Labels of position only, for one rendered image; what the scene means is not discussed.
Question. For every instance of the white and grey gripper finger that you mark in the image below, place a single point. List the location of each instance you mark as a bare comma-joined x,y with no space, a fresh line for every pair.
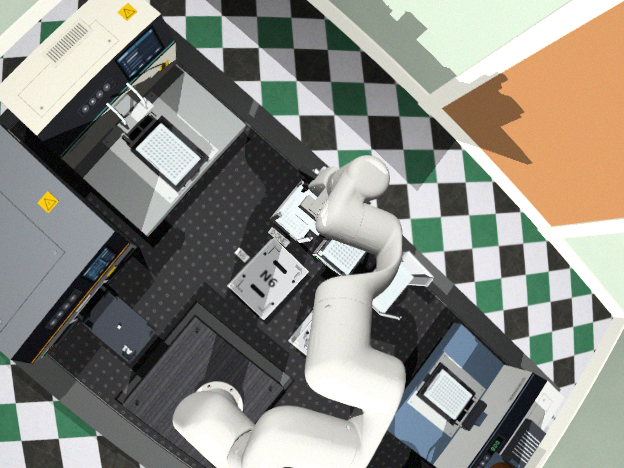
307,176

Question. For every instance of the small white label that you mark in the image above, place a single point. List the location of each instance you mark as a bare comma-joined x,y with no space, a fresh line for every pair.
241,254

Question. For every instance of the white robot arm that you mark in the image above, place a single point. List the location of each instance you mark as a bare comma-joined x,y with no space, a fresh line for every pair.
340,362

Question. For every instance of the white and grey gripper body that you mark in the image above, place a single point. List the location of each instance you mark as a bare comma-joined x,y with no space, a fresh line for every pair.
319,184

